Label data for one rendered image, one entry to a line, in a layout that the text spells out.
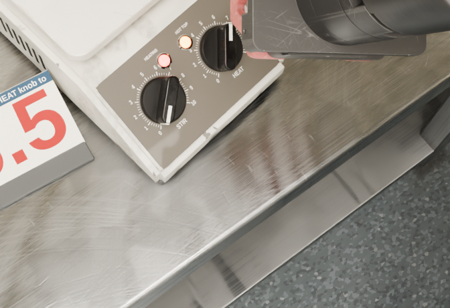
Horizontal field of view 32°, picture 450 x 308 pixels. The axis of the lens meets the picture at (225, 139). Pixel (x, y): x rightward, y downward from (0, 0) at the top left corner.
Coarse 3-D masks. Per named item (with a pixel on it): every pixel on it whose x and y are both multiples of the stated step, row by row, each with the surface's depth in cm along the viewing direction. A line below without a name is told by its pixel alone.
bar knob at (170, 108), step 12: (156, 84) 53; (168, 84) 51; (144, 96) 52; (156, 96) 53; (168, 96) 51; (180, 96) 53; (144, 108) 52; (156, 108) 53; (168, 108) 51; (180, 108) 53; (156, 120) 53; (168, 120) 51
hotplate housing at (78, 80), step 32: (0, 0) 53; (160, 0) 53; (192, 0) 54; (32, 32) 53; (128, 32) 52; (64, 64) 52; (96, 64) 52; (96, 96) 52; (256, 96) 57; (128, 128) 52
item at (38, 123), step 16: (32, 96) 54; (48, 96) 55; (0, 112) 54; (16, 112) 54; (32, 112) 55; (48, 112) 55; (64, 112) 55; (0, 128) 54; (16, 128) 55; (32, 128) 55; (48, 128) 55; (64, 128) 56; (0, 144) 54; (16, 144) 55; (32, 144) 55; (48, 144) 56; (0, 160) 55; (16, 160) 55; (0, 176) 55
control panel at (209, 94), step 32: (224, 0) 55; (160, 32) 53; (192, 32) 54; (128, 64) 52; (192, 64) 54; (256, 64) 56; (128, 96) 52; (192, 96) 54; (224, 96) 55; (160, 128) 53; (192, 128) 54; (160, 160) 53
